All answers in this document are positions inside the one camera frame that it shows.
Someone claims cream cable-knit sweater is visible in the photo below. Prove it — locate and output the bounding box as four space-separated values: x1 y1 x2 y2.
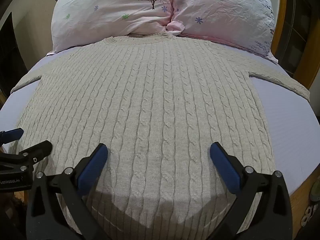
10 33 310 240

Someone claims wooden bed frame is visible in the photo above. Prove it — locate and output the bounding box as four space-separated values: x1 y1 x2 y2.
287 175 320 240

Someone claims wooden headboard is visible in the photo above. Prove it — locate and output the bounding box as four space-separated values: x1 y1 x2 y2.
271 0 320 90

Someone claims pink floral tree-print pillow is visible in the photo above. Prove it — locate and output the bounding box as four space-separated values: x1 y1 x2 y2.
51 0 178 53

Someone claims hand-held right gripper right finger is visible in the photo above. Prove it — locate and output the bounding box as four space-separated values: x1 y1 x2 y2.
209 142 293 240

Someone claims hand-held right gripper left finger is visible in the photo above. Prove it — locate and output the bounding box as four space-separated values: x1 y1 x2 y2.
26 143 111 240

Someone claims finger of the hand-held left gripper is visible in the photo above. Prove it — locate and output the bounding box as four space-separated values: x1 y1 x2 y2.
0 140 53 174
0 128 24 145

